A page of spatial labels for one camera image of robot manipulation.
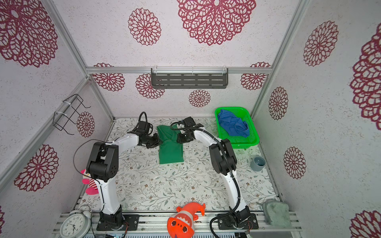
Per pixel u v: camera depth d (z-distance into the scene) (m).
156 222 0.76
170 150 1.00
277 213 0.76
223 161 0.60
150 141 0.88
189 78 0.94
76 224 0.70
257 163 0.93
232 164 0.61
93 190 0.78
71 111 0.80
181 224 0.65
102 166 0.54
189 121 0.84
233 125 1.12
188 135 0.87
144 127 0.83
